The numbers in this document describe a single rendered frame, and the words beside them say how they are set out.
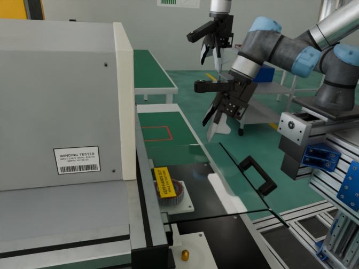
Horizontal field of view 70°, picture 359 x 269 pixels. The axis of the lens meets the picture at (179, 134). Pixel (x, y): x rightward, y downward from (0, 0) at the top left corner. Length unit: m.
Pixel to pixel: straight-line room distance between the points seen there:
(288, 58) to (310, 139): 0.49
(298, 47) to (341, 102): 0.50
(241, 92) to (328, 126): 0.52
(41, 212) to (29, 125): 0.12
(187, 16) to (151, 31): 0.83
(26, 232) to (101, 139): 0.15
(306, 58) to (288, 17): 6.27
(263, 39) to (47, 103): 0.54
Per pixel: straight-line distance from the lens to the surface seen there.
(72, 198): 0.41
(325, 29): 0.84
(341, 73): 1.17
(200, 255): 0.75
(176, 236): 0.66
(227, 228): 0.85
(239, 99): 0.75
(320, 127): 1.15
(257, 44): 0.73
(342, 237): 1.46
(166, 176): 0.52
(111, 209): 0.38
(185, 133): 1.39
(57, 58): 0.36
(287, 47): 0.72
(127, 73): 0.35
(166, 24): 5.87
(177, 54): 6.00
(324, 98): 1.19
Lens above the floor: 1.38
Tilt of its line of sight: 27 degrees down
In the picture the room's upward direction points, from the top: 4 degrees clockwise
